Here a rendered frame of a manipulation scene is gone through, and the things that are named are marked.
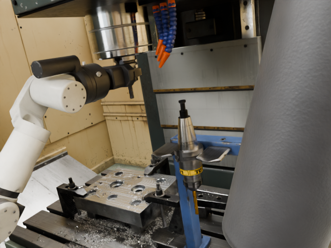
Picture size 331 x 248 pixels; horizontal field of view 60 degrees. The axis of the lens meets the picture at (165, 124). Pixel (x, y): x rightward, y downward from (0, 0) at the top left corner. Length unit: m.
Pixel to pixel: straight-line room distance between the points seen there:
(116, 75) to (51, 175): 1.17
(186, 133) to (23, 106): 0.34
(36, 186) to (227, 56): 1.20
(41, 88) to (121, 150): 1.58
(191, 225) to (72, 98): 0.43
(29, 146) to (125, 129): 1.49
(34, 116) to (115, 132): 1.50
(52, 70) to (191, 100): 0.72
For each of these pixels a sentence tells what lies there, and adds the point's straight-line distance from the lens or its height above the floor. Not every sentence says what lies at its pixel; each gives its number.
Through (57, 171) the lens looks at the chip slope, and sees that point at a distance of 1.81.
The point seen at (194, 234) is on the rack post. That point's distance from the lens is 0.79.
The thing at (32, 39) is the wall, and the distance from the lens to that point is 1.84.
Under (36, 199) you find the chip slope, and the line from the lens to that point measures 1.65.
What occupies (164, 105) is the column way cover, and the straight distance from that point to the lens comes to 1.29.
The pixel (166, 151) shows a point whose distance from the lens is 0.63.
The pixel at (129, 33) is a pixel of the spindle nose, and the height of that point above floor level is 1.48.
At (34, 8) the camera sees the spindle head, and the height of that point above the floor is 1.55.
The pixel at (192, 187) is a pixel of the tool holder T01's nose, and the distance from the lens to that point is 0.63.
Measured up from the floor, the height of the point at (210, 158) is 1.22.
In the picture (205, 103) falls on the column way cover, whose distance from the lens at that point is 1.19.
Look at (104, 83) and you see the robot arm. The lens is 0.68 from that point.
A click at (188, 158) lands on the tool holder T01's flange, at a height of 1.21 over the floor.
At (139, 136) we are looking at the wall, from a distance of 1.99.
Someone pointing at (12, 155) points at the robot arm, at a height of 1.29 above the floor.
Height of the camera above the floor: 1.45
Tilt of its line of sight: 16 degrees down
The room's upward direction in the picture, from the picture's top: 9 degrees counter-clockwise
